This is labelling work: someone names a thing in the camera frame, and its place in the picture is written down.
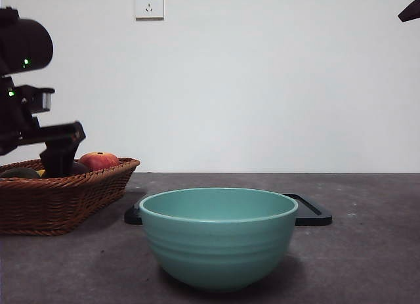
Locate black rectangular tray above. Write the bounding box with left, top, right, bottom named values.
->
left=123, top=193, right=333, bottom=227

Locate brown wicker basket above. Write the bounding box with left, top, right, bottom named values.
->
left=0, top=157, right=141, bottom=236

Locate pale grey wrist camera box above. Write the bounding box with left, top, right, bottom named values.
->
left=41, top=91, right=55, bottom=112

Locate teal ribbed bowl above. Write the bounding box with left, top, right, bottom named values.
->
left=138, top=187, right=299, bottom=292

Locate green avocado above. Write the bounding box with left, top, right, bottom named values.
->
left=0, top=167, right=42, bottom=179

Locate red apple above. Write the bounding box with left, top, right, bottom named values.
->
left=77, top=151, right=121, bottom=171

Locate white wall socket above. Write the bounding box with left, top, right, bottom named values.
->
left=135, top=0, right=165, bottom=21

